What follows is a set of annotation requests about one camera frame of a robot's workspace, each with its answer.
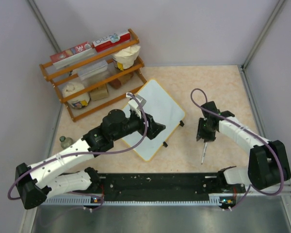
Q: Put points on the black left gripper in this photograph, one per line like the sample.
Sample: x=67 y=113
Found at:
x=153 y=128

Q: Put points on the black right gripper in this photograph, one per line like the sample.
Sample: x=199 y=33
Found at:
x=201 y=135

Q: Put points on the white marker pen magenta cap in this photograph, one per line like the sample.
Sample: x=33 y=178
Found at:
x=204 y=152

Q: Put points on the yellow framed whiteboard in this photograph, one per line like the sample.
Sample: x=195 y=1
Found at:
x=165 y=110

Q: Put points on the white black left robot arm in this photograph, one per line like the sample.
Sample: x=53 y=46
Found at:
x=38 y=182

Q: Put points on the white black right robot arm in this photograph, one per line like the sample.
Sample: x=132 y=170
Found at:
x=267 y=160

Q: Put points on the reddish brown sponge stack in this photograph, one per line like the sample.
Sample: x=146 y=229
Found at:
x=119 y=82

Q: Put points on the tan sponge stack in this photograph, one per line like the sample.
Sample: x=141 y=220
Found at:
x=99 y=93

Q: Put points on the upper white paper-lid jar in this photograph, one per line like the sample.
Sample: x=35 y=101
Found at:
x=125 y=58

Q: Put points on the clear plastic box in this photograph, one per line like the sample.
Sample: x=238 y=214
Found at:
x=92 y=70

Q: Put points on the orange wooden shelf rack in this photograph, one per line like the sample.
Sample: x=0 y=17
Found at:
x=74 y=93

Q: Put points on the small glass bottle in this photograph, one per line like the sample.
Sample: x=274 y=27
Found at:
x=66 y=142

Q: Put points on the red white wrap box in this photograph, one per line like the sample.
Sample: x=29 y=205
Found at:
x=110 y=40

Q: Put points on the red foil wrap box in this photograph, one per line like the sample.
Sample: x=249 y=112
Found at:
x=72 y=55

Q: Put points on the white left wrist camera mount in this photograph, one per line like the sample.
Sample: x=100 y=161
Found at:
x=135 y=102

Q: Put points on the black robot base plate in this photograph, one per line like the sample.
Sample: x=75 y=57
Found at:
x=161 y=186

